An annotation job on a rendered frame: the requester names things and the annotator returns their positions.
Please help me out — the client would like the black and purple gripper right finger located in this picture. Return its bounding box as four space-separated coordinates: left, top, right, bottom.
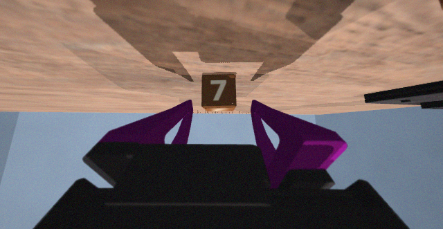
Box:
251 100 347 188

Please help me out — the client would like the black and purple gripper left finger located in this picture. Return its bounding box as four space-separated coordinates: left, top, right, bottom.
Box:
98 100 193 144

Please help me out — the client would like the brown number cube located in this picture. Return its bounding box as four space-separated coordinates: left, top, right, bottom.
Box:
201 74 237 111

